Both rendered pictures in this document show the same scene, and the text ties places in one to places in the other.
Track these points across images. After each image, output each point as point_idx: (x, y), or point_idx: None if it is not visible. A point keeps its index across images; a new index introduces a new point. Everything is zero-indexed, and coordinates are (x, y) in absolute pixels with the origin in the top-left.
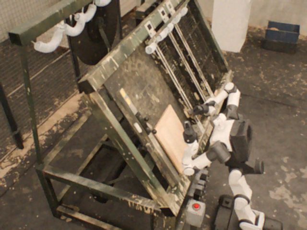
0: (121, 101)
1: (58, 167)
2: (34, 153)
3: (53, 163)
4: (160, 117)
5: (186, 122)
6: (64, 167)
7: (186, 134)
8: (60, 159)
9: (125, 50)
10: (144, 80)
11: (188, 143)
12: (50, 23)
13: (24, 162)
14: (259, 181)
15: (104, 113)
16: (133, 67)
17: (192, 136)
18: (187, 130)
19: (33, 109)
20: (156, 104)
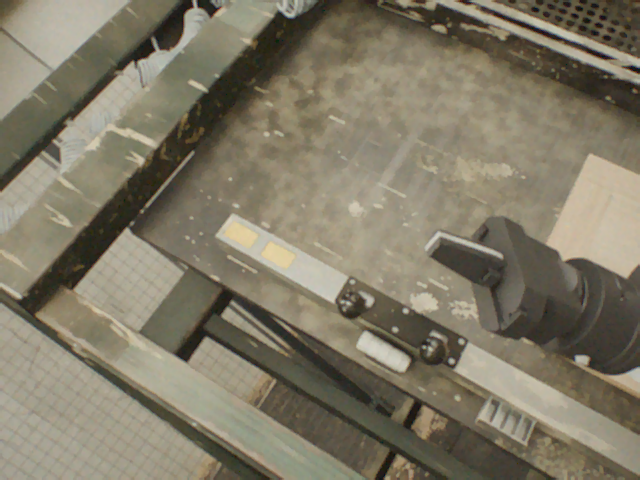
0: (257, 268)
1: (494, 477)
2: (438, 443)
3: (482, 463)
4: (545, 240)
5: (431, 247)
6: (508, 472)
7: (490, 331)
8: (495, 447)
9: (193, 65)
10: (387, 128)
11: (614, 373)
12: (16, 141)
13: (420, 475)
14: None
15: (122, 372)
16: (308, 108)
17: (587, 320)
18: (491, 296)
19: (146, 395)
20: (498, 190)
